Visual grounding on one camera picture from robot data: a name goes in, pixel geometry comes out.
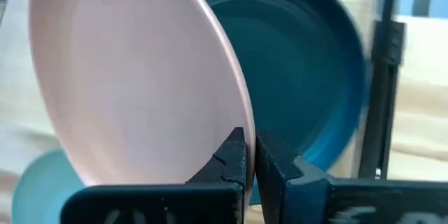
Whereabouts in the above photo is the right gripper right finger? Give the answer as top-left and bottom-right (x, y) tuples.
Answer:
(255, 129), (448, 224)

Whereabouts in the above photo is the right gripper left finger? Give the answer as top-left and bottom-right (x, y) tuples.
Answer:
(61, 127), (248, 224)

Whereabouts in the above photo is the dark blue plate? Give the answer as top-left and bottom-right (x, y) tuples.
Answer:
(185, 0), (368, 206)

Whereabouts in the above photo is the pale pink plate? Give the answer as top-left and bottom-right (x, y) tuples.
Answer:
(28, 0), (256, 207)

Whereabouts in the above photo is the light blue plate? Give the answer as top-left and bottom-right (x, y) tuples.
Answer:
(11, 148), (87, 224)

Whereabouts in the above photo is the wooden shelf with black legs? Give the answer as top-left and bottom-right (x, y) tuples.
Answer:
(358, 0), (435, 180)

